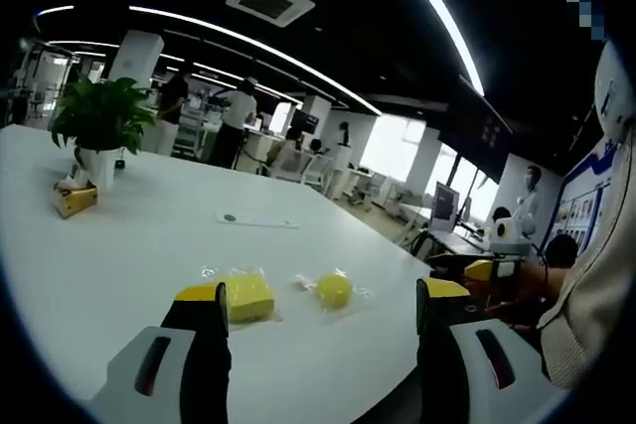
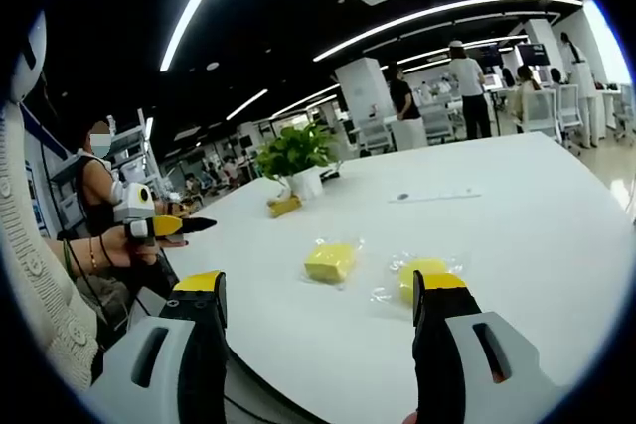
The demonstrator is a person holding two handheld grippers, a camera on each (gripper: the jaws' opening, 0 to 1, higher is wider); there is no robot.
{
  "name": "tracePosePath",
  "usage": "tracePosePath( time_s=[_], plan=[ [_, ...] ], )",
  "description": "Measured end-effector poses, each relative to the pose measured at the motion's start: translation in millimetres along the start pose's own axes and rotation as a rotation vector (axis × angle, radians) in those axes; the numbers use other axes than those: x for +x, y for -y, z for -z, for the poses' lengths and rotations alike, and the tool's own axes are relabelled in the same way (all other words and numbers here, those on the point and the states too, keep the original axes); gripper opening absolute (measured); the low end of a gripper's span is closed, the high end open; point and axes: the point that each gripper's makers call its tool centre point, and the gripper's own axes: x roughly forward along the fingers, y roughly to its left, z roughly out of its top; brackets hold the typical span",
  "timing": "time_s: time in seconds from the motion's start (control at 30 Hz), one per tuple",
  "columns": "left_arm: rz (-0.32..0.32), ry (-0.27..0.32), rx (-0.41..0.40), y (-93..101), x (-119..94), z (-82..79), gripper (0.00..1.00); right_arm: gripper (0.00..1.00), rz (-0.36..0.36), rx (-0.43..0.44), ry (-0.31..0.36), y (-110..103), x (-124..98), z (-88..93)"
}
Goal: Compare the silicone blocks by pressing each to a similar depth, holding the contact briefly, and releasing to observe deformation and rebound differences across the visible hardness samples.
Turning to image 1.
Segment blue wall poster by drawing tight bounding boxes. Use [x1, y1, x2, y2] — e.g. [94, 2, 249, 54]
[543, 143, 620, 259]

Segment long ceiling light strip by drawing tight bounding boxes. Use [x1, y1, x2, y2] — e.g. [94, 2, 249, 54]
[385, 0, 487, 97]

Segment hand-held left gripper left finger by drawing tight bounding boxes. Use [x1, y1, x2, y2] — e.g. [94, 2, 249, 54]
[91, 281, 234, 424]

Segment white plant pot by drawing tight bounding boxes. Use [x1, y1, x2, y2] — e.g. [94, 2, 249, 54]
[74, 145, 124, 192]

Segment computer monitor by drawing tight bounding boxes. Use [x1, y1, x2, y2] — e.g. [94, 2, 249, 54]
[428, 181, 462, 235]

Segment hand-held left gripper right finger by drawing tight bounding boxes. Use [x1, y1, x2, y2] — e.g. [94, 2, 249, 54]
[414, 277, 562, 424]

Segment large dark hanging screen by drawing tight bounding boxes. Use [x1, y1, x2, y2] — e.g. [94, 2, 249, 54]
[437, 74, 516, 180]

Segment person's beige clothing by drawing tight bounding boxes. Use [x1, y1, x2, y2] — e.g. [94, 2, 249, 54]
[538, 133, 636, 391]

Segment yellow round silicone block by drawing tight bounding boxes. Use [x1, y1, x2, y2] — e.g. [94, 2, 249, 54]
[315, 272, 355, 312]

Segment yellow rectangular silicone block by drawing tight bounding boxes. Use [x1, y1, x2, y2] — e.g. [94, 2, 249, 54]
[213, 272, 277, 325]

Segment green potted plant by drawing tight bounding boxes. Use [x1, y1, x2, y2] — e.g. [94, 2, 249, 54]
[49, 74, 158, 157]

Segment white pillar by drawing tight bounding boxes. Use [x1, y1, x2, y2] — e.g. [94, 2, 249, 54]
[107, 29, 166, 90]

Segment flat white card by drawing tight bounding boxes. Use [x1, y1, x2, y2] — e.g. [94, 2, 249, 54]
[215, 211, 301, 230]

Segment yellow tissue box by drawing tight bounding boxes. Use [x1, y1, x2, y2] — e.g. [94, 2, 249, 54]
[52, 180, 99, 219]

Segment white worn chest device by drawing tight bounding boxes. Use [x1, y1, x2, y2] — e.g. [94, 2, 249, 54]
[593, 39, 636, 140]

